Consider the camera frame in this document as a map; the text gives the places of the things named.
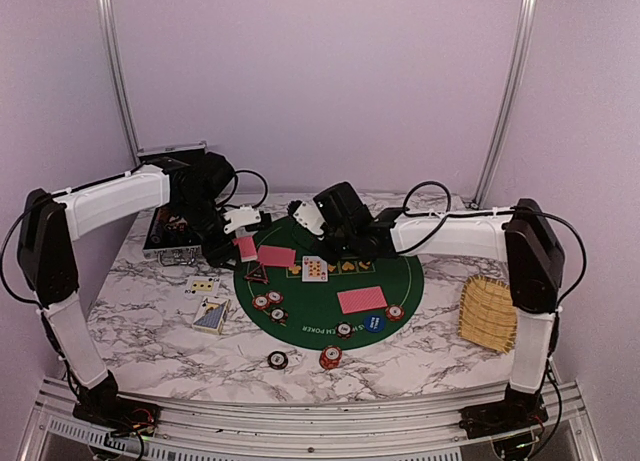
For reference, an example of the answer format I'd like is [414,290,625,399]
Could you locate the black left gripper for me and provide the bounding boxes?
[173,195,242,271]

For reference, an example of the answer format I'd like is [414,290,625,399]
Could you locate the face up hearts card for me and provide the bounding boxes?
[302,256,328,283]

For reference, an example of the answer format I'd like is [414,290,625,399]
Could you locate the dealt card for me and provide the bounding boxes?
[257,245,296,268]
[337,286,388,314]

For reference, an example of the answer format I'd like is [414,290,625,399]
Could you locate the red playing card deck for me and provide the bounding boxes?
[234,236,258,263]

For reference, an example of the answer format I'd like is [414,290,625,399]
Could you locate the red chips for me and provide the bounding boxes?
[385,305,405,322]
[252,291,284,311]

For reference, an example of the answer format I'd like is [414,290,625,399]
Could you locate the blue small blind button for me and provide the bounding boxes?
[363,315,386,333]

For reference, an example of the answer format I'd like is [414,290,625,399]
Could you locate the triangular all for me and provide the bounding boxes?
[244,264,269,285]

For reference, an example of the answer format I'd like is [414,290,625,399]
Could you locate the red five chip stack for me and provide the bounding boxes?
[319,346,342,370]

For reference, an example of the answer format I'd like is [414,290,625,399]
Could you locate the black hundred chip stack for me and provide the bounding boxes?
[267,351,288,370]

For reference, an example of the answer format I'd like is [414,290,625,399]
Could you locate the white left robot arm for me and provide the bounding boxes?
[17,153,239,429]

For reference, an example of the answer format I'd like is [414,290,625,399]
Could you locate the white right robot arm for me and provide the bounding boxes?
[290,182,565,438]

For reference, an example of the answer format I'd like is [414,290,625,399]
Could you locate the aluminium poker case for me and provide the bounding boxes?
[137,141,207,267]

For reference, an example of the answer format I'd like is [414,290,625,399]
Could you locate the round green poker mat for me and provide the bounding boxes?
[234,217,425,351]

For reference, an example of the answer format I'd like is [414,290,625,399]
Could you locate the card deck box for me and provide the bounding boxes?
[191,296,231,335]

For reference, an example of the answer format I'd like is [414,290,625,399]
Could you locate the woven bamboo basket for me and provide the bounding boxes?
[458,275,517,354]

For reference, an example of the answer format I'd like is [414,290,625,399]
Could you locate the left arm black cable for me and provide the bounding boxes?
[0,168,271,307]

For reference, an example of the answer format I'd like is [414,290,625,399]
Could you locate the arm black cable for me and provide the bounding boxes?
[0,168,271,307]
[394,180,586,302]

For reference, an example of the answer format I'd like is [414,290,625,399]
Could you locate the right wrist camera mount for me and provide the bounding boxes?
[288,200,325,237]

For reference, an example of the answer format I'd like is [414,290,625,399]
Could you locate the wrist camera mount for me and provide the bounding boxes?
[222,206,272,234]
[288,200,325,237]

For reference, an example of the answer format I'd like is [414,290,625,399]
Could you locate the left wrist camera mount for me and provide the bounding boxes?
[222,206,272,234]

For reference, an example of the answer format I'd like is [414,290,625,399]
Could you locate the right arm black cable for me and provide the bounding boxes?
[394,180,586,302]

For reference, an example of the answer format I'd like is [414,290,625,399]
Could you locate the aluminium frame post left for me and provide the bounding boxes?
[97,0,140,161]

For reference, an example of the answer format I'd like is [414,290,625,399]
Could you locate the aluminium frame post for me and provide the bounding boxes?
[97,0,140,161]
[471,0,538,207]

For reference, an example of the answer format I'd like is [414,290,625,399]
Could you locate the aluminium front rail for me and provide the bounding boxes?
[19,380,601,461]

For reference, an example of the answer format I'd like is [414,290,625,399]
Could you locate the aluminium frame post right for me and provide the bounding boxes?
[471,0,538,207]

